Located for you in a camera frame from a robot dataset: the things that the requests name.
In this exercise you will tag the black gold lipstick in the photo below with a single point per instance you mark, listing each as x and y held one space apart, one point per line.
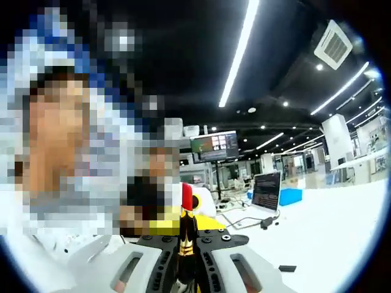
186 241

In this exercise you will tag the black lipstick cap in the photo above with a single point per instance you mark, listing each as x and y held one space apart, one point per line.
287 268

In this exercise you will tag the black power adapter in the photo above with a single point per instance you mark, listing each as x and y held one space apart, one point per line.
266 222

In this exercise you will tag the white laptop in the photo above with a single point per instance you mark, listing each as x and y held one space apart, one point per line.
267 192

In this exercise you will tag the white chest-worn device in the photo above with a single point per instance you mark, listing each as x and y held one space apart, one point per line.
91 247

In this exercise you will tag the blue plastic box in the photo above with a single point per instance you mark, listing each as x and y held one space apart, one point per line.
291 196

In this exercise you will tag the person's white shirt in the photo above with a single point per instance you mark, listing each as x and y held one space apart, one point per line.
39 265

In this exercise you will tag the long straight ceiling light strip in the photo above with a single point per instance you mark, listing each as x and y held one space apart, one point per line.
239 52

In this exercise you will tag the row of white office desks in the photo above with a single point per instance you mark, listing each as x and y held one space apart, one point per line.
360 166

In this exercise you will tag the curved ceiling light strip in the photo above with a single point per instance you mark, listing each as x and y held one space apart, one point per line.
339 88

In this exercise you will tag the ceiling air conditioner vent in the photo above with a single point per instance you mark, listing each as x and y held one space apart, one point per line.
333 44

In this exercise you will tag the wall-mounted display screen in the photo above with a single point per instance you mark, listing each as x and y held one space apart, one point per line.
214 146

